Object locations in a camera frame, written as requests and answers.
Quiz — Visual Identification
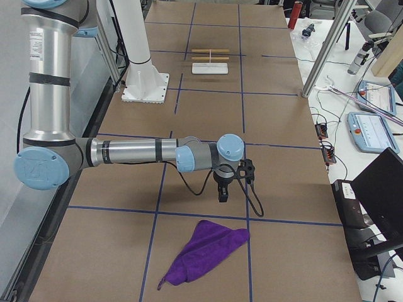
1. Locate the red cylinder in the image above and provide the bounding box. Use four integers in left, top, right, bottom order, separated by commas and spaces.
288, 1, 303, 30

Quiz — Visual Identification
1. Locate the teach pendant near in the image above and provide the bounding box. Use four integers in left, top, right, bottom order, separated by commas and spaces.
347, 112, 400, 154

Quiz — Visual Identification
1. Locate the teach pendant far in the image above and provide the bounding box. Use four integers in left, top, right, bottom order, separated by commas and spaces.
357, 81, 397, 116

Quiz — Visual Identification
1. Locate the wooden rack bar far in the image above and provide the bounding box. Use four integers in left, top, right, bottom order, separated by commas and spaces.
191, 48, 230, 54

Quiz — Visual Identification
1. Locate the wooden rack bar near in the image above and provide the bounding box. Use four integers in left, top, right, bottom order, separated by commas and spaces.
191, 57, 230, 62

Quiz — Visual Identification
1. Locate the water bottle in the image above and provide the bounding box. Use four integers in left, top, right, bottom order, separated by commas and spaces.
347, 40, 374, 75

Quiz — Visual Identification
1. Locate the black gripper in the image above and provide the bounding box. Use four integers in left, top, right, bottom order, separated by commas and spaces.
213, 172, 234, 203

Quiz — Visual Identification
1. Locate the wooden rack bar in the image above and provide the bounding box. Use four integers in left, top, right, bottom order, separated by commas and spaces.
191, 48, 230, 54
191, 57, 230, 62

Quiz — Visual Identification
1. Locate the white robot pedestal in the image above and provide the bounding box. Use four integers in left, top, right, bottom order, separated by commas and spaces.
113, 0, 169, 104

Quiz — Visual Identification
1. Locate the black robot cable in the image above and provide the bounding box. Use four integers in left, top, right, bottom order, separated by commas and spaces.
163, 160, 264, 218

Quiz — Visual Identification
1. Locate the black monitor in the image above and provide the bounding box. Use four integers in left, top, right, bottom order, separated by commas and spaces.
331, 148, 402, 280

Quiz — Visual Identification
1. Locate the teach pendant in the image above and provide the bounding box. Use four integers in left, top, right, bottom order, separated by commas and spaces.
357, 81, 397, 116
347, 112, 400, 154

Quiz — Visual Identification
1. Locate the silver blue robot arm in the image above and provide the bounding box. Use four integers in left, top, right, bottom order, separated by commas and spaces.
14, 1, 246, 202

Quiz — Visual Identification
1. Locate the white rack base tray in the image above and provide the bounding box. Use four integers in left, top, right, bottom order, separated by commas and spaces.
191, 62, 229, 75

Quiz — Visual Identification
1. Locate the purple towel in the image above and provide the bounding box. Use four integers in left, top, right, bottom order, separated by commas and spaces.
157, 220, 250, 290

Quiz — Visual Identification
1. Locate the aluminium frame post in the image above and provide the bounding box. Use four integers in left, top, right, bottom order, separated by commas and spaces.
302, 0, 357, 98

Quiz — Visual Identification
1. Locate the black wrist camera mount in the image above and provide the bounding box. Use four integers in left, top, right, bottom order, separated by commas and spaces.
237, 159, 255, 186

